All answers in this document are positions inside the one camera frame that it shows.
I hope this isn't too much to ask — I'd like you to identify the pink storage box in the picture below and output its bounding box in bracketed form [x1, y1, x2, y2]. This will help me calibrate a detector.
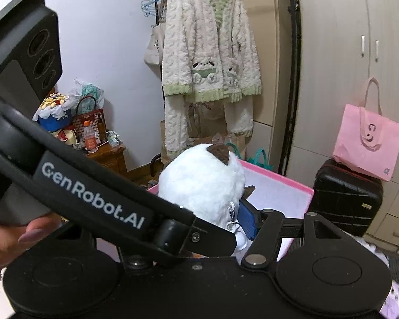
[151, 160, 313, 257]

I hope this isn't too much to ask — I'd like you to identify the white fluffy plush ball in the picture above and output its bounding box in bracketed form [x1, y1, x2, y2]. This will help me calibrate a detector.
[158, 143, 255, 259]

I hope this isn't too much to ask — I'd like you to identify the purple Kuromi plush toy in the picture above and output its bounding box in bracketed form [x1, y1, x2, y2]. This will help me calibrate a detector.
[380, 281, 399, 319]

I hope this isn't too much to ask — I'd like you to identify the person left hand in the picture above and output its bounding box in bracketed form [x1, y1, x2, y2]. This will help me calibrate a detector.
[0, 212, 61, 270]

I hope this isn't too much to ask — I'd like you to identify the blue flower gift box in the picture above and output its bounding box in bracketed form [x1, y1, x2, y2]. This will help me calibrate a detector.
[32, 93, 76, 132]

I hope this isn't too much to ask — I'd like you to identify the orange drink bottle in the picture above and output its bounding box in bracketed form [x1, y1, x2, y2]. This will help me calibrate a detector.
[83, 120, 98, 153]

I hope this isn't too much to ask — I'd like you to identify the wooden side table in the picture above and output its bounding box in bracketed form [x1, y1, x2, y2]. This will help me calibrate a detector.
[87, 142, 127, 177]

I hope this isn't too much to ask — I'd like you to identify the black suitcase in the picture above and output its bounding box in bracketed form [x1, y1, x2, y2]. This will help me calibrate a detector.
[309, 159, 384, 237]

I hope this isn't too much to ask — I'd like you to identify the pink tote bag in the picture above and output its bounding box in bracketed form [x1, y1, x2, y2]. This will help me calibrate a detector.
[332, 77, 399, 182]

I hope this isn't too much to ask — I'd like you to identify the white canvas tote bag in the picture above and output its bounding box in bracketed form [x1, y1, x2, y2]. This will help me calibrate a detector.
[143, 22, 166, 77]

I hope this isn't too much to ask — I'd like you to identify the white green knit cardigan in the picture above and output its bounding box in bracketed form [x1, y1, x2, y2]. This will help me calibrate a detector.
[162, 0, 261, 103]

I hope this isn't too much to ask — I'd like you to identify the beige wardrobe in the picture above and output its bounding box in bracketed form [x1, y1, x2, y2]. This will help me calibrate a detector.
[282, 0, 399, 251]

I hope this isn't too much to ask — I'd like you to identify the black clothes rack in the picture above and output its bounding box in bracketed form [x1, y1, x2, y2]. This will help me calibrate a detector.
[161, 0, 297, 174]

